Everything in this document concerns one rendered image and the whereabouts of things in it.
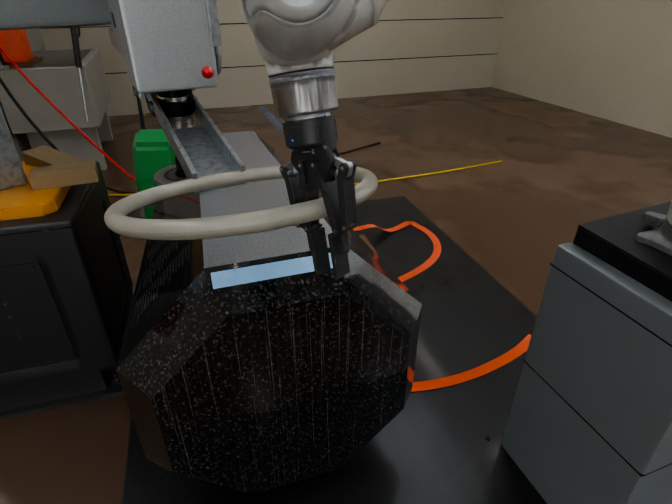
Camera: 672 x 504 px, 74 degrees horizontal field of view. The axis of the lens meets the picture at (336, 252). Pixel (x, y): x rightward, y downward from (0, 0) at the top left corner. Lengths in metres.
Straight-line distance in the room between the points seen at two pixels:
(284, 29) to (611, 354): 1.04
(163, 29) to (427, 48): 6.22
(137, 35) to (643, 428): 1.51
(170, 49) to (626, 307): 1.27
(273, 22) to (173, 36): 0.92
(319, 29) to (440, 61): 7.08
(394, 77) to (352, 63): 0.71
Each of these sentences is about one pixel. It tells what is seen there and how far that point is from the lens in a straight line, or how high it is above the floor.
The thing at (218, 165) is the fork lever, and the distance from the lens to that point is 1.18.
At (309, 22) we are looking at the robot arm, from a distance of 0.43.
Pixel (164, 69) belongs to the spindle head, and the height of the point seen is 1.18.
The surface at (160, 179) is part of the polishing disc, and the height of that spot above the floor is 0.86.
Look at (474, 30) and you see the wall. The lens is 7.76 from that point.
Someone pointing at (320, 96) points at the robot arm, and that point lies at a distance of 0.62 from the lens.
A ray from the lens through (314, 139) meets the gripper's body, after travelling 0.62.
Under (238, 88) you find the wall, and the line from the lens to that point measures 6.47.
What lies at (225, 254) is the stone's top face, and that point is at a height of 0.82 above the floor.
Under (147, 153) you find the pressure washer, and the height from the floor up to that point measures 0.48.
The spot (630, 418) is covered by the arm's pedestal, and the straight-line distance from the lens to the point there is 1.29.
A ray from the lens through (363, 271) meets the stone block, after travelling 1.13.
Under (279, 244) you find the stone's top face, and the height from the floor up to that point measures 0.82.
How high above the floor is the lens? 1.36
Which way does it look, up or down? 30 degrees down
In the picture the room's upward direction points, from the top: straight up
